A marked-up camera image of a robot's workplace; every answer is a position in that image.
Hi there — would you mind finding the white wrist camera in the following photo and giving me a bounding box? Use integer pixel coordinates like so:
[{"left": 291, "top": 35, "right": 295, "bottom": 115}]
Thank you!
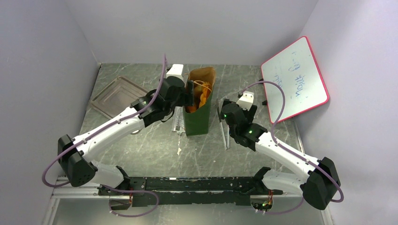
[
  {"left": 236, "top": 91, "right": 254, "bottom": 111},
  {"left": 166, "top": 64, "right": 184, "bottom": 80}
]

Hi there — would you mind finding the metal baking tray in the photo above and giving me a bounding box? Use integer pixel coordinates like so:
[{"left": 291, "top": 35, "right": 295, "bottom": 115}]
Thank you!
[{"left": 91, "top": 76, "right": 147, "bottom": 119}]

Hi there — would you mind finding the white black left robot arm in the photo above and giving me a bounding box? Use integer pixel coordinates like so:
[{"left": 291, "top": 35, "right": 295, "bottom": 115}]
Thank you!
[{"left": 58, "top": 76, "right": 194, "bottom": 195}]

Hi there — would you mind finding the orange fake bread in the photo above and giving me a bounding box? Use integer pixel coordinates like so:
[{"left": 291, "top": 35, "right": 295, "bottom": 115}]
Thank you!
[{"left": 185, "top": 80, "right": 212, "bottom": 113}]

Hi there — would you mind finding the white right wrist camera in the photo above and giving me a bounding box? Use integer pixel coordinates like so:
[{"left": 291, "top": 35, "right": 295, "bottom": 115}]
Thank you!
[{"left": 236, "top": 91, "right": 254, "bottom": 111}]

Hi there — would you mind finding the clear plastic packet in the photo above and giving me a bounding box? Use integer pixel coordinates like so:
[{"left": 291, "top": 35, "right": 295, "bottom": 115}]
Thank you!
[{"left": 172, "top": 107, "right": 185, "bottom": 134}]

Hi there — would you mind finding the green paper bag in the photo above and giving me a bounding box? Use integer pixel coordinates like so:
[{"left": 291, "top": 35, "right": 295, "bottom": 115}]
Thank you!
[{"left": 184, "top": 67, "right": 216, "bottom": 136}]

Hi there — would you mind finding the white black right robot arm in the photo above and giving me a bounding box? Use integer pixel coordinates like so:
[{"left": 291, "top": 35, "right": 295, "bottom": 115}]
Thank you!
[{"left": 219, "top": 99, "right": 341, "bottom": 210}]

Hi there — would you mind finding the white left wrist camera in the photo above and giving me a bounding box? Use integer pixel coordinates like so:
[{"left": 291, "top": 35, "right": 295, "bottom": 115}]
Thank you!
[{"left": 166, "top": 64, "right": 184, "bottom": 80}]

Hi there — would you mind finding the aluminium frame rail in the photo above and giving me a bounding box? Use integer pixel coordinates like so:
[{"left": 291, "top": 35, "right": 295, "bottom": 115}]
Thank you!
[{"left": 42, "top": 182, "right": 104, "bottom": 225}]

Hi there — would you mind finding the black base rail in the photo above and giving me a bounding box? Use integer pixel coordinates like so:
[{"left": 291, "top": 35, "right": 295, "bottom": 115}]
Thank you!
[{"left": 98, "top": 177, "right": 283, "bottom": 209}]

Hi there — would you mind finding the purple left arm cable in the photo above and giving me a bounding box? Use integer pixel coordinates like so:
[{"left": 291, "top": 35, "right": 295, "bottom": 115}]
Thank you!
[{"left": 41, "top": 53, "right": 168, "bottom": 188}]

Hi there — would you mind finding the pink framed whiteboard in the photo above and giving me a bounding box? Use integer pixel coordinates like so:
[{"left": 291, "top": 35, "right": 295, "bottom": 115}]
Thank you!
[{"left": 260, "top": 36, "right": 329, "bottom": 123}]

